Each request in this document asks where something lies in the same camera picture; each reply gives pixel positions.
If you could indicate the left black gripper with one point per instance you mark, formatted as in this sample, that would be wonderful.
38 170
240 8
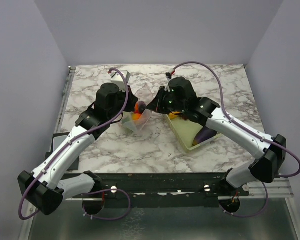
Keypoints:
132 101

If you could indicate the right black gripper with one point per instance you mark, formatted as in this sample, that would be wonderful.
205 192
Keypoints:
156 105

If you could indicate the long striped purple eggplant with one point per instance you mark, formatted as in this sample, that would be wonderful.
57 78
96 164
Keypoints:
141 107

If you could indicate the green toy mango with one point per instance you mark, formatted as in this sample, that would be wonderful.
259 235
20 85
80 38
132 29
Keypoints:
136 116

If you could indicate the clear zip top bag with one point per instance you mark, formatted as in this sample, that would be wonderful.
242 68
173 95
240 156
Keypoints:
143 94

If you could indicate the green perforated plastic basket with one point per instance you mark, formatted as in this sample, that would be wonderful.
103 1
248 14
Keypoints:
185 132

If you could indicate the dark purple toy eggplant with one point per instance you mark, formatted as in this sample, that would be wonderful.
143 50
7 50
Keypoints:
203 135

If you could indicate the yellow toy bell pepper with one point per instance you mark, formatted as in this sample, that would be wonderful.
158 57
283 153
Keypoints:
173 115

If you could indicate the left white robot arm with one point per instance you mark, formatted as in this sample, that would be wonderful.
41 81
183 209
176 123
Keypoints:
44 187

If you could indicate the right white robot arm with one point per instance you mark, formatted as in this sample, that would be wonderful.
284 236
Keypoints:
266 150

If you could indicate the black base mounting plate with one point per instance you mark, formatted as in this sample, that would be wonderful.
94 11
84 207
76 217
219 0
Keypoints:
163 190

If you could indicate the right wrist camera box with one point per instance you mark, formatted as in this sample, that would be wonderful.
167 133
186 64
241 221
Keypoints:
169 75

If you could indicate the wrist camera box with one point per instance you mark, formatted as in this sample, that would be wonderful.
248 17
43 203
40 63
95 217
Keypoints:
169 75
117 79

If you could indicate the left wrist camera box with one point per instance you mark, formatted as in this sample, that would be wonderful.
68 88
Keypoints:
117 79

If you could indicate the aluminium frame rail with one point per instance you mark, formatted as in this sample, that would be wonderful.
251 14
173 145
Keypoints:
279 188

